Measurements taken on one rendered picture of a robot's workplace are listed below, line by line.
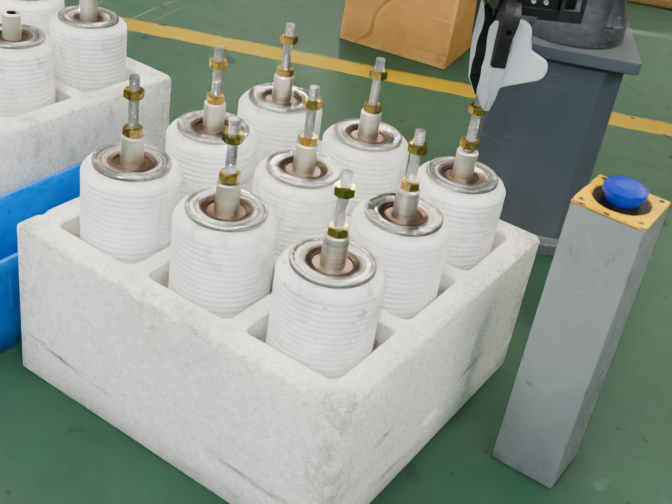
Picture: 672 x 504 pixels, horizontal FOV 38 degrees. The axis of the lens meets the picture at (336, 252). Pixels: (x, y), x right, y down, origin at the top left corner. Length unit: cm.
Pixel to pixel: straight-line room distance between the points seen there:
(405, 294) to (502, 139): 49
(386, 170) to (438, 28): 97
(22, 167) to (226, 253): 41
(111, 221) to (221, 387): 19
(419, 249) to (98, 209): 30
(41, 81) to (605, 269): 69
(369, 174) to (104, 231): 28
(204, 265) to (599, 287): 35
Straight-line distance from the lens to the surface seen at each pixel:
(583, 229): 88
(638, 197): 88
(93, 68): 127
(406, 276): 89
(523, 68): 94
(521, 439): 102
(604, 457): 110
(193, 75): 180
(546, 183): 137
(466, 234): 99
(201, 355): 86
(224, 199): 86
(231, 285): 87
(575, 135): 135
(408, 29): 200
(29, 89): 120
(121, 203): 92
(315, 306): 79
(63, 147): 123
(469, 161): 99
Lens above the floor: 70
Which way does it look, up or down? 32 degrees down
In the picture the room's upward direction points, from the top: 9 degrees clockwise
